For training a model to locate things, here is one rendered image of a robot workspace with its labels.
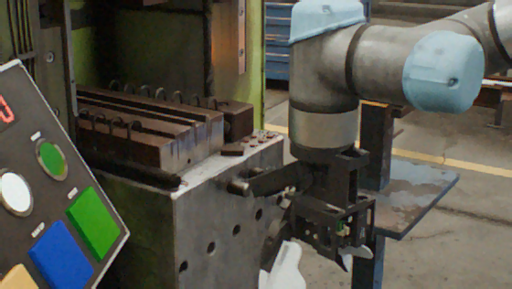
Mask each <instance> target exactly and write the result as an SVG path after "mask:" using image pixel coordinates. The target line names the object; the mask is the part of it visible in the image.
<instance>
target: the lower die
mask: <svg viewBox="0 0 512 289"><path fill-rule="evenodd" d="M75 88H76V90H80V91H89V92H94V93H98V94H102V95H107V97H113V98H117V99H122V100H127V101H131V102H140V103H145V104H150V105H154V106H160V107H165V108H169V109H174V110H179V111H184V112H192V113H197V114H201V115H206V116H207V120H206V123H205V124H202V125H200V126H198V127H196V122H195V121H192V120H188V119H187V118H184V117H178V116H174V115H169V114H164V113H160V112H151V111H147V110H142V109H138V108H133V107H128V106H123V105H120V104H115V103H109V102H101V101H97V100H93V99H88V98H82V97H79V96H76V101H77V110H78V109H79V108H88V109H89V110H90V112H91V118H90V119H88V114H87V112H86V111H81V112H80V113H79V116H78V121H79V133H80V142H81V147H82V148H86V149H89V150H92V148H93V138H92V124H91V122H92V117H93V115H94V114H95V113H96V112H99V111H102V112H104V113H105V114H106V118H107V124H105V125H104V124H103V116H102V115H101V114H99V115H98V116H97V117H96V119H95V131H96V145H97V148H98V152H99V153H103V154H106V155H108V154H109V153H110V139H109V122H110V120H111V118H112V117H113V116H115V115H121V116H122V117H123V120H124V127H123V128H122V127H121V121H120V120H119V118H117V120H115V121H114V123H113V126H112V129H113V146H114V152H115V154H116V156H117V157H120V158H122V159H126V160H127V157H128V145H127V127H128V124H129V123H130V121H132V120H139V121H141V123H142V126H143V131H142V132H141V133H139V124H138V123H134V124H133V125H132V126H131V130H130V133H131V150H132V157H133V161H134V162H138V163H141V164H145V165H147V166H150V167H154V168H159V169H163V170H165V171H169V172H172V173H177V172H179V171H182V170H184V169H185V168H187V167H189V166H192V164H194V163H196V162H197V161H199V160H201V159H203V158H206V157H208V156H210V155H212V154H214V153H216V152H217V151H219V150H221V147H222V146H223V112H218V111H213V110H209V109H202V108H198V107H193V106H188V105H184V104H178V103H173V102H164V101H159V100H154V99H149V98H145V97H140V95H133V94H129V93H124V92H119V91H110V90H105V89H100V88H95V87H91V86H86V85H80V84H75ZM189 158H190V159H191V162H190V163H188V162H187V160H188V159H189Z"/></svg>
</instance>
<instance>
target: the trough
mask: <svg viewBox="0 0 512 289"><path fill-rule="evenodd" d="M76 96H79V97H82V98H88V99H93V100H97V101H101V102H109V103H115V104H120V105H123V106H128V107H133V108H138V109H142V110H147V111H151V112H160V113H164V114H169V115H174V116H178V117H184V118H187V119H188V120H192V121H195V122H196V127H198V126H200V125H202V124H205V123H206V120H207V116H206V115H201V114H197V113H192V112H184V111H179V110H174V109H169V108H165V107H160V106H154V105H150V104H145V103H140V102H131V101H127V100H122V99H117V98H113V97H107V95H102V94H98V93H94V92H89V91H80V90H76Z"/></svg>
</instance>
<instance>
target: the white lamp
mask: <svg viewBox="0 0 512 289"><path fill-rule="evenodd" d="M0 186H1V191H2V194H3V197H4V199H5V201H6V202H8V203H9V204H10V205H11V206H12V207H13V208H14V209H16V210H18V211H25V210H26V209H27V208H28V205H29V200H30V198H29V193H28V190H27V187H26V185H25V184H24V182H23V181H22V180H21V179H20V178H19V176H17V175H14V174H11V173H7V174H4V175H3V176H2V178H1V184H0Z"/></svg>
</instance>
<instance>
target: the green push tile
mask: <svg viewBox="0 0 512 289"><path fill-rule="evenodd" d="M64 212H65V214H66V215H67V217H68V218H69V220H70V222H71V223H72V225H73V226H75V228H76V230H77V232H78V234H79V235H80V236H81V238H82V239H83V241H84V242H85V244H86V245H87V247H88V248H89V250H90V251H91V253H92V255H93V257H94V258H95V261H96V262H100V261H102V260H103V258H104V256H105V254H106V253H107V251H108V250H109V249H110V248H111V246H112V244H113V243H114V242H115V240H116V239H117V237H118V236H119V234H120V233H121V232H120V230H119V228H118V227H117V225H116V224H115V221H114V220H113V218H112V216H111V214H110V213H109V211H108V210H107V209H106V208H105V207H104V206H103V204H102V203H101V201H100V199H99V198H98V195H97V194H96V192H95V190H94V189H93V187H92V186H88V187H86V188H85V189H84V190H83V191H82V192H81V193H80V194H79V195H78V196H77V197H76V199H75V200H74V201H73V202H72V203H71V204H70V205H69V206H68V207H67V209H66V210H65V211H64Z"/></svg>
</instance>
